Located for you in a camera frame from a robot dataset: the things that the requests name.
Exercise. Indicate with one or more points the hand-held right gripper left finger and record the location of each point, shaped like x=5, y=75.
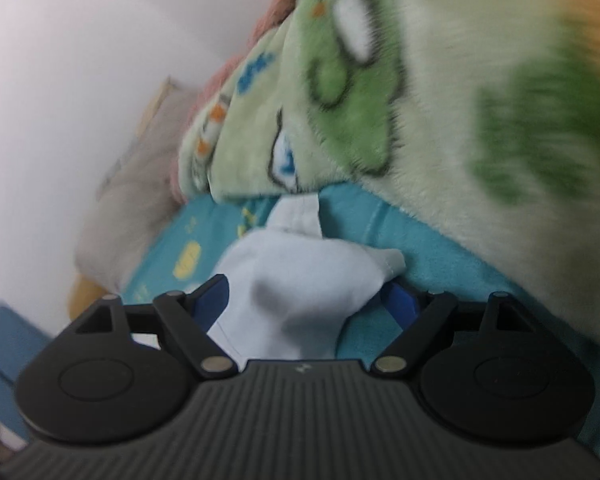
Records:
x=214, y=300

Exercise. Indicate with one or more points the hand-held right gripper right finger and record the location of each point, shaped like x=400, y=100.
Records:
x=401, y=304

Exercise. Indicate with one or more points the white shirt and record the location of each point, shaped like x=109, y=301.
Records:
x=290, y=285

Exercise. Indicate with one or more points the grey pillow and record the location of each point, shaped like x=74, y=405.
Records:
x=130, y=210

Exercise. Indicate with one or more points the yellow headboard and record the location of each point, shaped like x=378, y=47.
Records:
x=87, y=295

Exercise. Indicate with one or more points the green printed blanket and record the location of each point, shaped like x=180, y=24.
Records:
x=430, y=110

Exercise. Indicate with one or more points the blue covered chair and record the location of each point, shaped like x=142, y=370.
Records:
x=10, y=340

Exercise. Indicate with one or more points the pink fluffy blanket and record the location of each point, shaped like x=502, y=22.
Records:
x=260, y=35

